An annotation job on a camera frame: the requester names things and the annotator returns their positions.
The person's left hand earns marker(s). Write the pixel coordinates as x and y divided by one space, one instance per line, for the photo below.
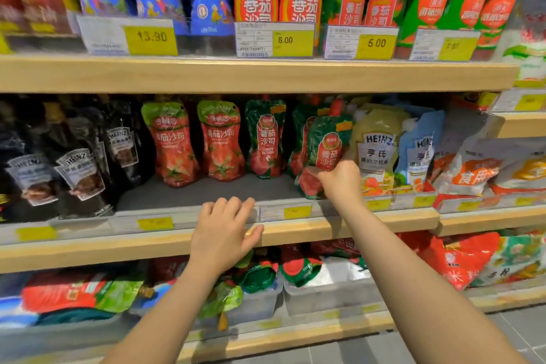
217 240

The person's right hand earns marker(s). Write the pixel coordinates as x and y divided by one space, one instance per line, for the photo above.
344 183

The person's left little finger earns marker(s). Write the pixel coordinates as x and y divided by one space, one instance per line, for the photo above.
207 211

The person's left middle finger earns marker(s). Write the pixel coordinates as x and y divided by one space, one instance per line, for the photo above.
233 207

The person's left thumb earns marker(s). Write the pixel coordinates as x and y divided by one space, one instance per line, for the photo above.
254 235

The person's right thumb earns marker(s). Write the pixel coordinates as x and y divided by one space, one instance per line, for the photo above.
316 171

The dark green ketchup pouch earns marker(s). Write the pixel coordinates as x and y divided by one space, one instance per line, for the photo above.
266 142
300 133
328 150

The person's left forearm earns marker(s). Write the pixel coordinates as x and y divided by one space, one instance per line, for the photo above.
166 316

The person's right forearm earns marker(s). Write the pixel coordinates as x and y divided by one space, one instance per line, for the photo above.
409 287

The row of yellow shelf labels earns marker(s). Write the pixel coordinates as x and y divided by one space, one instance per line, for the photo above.
155 224

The red green ketchup pouch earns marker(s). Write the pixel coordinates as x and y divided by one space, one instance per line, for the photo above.
298 267

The light green ketchup pouch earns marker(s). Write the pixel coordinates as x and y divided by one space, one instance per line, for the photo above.
172 146
221 142

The yellow green salad dressing pouch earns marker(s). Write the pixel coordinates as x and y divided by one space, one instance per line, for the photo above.
377 142

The clear plastic bin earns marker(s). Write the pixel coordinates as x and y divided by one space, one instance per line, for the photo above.
328 293
256 308

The bright green pouch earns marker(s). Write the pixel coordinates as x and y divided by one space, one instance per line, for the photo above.
119 295
219 299

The black sauce pouch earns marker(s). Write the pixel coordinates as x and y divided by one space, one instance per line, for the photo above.
30 176
123 146
81 171

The wooden shelf board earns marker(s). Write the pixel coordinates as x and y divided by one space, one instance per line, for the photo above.
490 221
298 334
520 125
256 76
106 248

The blue salad dressing pouch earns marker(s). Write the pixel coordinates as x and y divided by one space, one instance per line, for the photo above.
422 150

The white yellow price tag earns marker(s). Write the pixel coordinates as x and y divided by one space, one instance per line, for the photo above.
360 43
275 39
128 37
443 46
518 101

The grey white food bag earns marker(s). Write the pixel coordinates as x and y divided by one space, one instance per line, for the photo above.
463 129

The white orange food bag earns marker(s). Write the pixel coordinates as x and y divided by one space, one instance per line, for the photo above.
527 174
473 169

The red rice bag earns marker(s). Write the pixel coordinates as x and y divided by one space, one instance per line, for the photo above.
458 259

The red sauce pouch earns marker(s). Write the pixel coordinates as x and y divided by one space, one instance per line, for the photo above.
59 293

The teal packet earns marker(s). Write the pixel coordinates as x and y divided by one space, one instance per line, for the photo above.
72 316

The grey plastic bin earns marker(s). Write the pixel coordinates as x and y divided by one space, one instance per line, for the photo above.
55 340

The green white rice bag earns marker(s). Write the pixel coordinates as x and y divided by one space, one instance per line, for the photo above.
514 259

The blue white packet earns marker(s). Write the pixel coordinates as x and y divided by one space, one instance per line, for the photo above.
15 312

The white green packet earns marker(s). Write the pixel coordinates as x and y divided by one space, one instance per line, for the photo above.
527 43

